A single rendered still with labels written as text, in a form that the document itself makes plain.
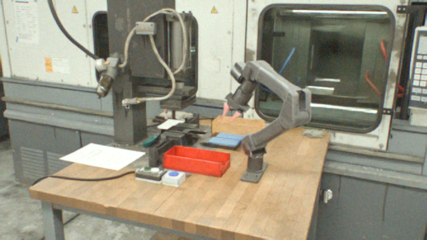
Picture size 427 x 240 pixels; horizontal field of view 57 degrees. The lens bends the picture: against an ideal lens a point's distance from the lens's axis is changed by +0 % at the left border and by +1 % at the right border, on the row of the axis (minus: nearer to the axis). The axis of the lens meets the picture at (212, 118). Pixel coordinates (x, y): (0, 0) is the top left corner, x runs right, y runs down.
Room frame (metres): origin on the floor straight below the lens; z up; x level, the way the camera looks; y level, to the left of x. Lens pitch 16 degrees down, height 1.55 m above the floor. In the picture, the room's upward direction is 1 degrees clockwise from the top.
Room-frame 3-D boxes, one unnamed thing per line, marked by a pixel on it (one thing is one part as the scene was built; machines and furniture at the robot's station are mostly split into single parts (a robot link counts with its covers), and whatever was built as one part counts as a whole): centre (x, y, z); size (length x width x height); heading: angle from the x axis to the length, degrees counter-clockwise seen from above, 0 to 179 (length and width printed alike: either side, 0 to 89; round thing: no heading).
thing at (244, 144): (1.47, -0.17, 1.00); 0.09 x 0.06 x 0.06; 126
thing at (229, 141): (1.77, -0.07, 0.93); 0.15 x 0.07 x 0.03; 71
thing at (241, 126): (1.96, -0.14, 0.93); 0.25 x 0.13 x 0.08; 71
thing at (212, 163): (1.51, 0.06, 0.93); 0.25 x 0.12 x 0.06; 71
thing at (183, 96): (1.76, 0.22, 1.22); 0.26 x 0.18 x 0.30; 71
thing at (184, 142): (1.75, 0.15, 0.94); 0.20 x 0.10 x 0.07; 161
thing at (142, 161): (1.80, 0.21, 0.88); 0.65 x 0.50 x 0.03; 161
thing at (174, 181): (1.37, 0.14, 0.90); 0.07 x 0.07 x 0.06; 71
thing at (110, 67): (1.73, 0.45, 1.25); 0.19 x 0.07 x 0.19; 161
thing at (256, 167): (1.47, -0.18, 0.94); 0.20 x 0.07 x 0.08; 161
